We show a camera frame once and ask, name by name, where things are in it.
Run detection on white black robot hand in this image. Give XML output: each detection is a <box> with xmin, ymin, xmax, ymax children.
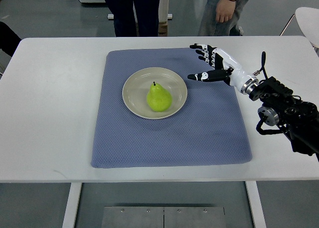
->
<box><xmin>187</xmin><ymin>43</ymin><xmax>258</xmax><ymax>94</ymax></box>

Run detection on green pear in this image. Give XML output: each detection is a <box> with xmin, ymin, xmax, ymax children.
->
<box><xmin>147</xmin><ymin>81</ymin><xmax>172</xmax><ymax>112</ymax></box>

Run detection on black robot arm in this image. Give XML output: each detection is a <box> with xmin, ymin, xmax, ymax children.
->
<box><xmin>242</xmin><ymin>51</ymin><xmax>319</xmax><ymax>157</ymax></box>

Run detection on beige round plate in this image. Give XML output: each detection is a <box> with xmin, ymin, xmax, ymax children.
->
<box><xmin>122</xmin><ymin>67</ymin><xmax>187</xmax><ymax>119</ymax></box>

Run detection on person in grey jeans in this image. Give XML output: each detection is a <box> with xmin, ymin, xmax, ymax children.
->
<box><xmin>198</xmin><ymin>0</ymin><xmax>249</xmax><ymax>36</ymax></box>

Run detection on cardboard box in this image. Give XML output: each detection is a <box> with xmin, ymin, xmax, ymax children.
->
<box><xmin>136</xmin><ymin>20</ymin><xmax>168</xmax><ymax>37</ymax></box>

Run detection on blue textured mat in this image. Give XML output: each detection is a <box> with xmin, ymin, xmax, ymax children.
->
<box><xmin>91</xmin><ymin>48</ymin><xmax>252</xmax><ymax>168</ymax></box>

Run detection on white chair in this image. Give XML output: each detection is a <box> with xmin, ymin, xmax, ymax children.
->
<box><xmin>280</xmin><ymin>7</ymin><xmax>319</xmax><ymax>51</ymax></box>

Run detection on person in dark trousers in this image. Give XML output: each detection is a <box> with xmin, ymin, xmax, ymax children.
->
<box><xmin>105</xmin><ymin>0</ymin><xmax>160</xmax><ymax>37</ymax></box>

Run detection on right white table leg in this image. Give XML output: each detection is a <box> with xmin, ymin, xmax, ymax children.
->
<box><xmin>245</xmin><ymin>181</ymin><xmax>266</xmax><ymax>228</ymax></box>

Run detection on white table leg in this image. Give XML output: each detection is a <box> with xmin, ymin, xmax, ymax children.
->
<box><xmin>245</xmin><ymin>181</ymin><xmax>266</xmax><ymax>228</ymax></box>
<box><xmin>62</xmin><ymin>183</ymin><xmax>82</xmax><ymax>228</ymax></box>

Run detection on left white table leg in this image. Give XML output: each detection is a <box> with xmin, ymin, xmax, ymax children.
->
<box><xmin>62</xmin><ymin>183</ymin><xmax>82</xmax><ymax>228</ymax></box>

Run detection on dark object at left edge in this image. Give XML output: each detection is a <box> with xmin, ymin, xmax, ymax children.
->
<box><xmin>0</xmin><ymin>21</ymin><xmax>21</xmax><ymax>57</ymax></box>

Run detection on grey metal base plate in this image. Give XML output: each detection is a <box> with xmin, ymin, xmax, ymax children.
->
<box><xmin>101</xmin><ymin>207</ymin><xmax>226</xmax><ymax>228</ymax></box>

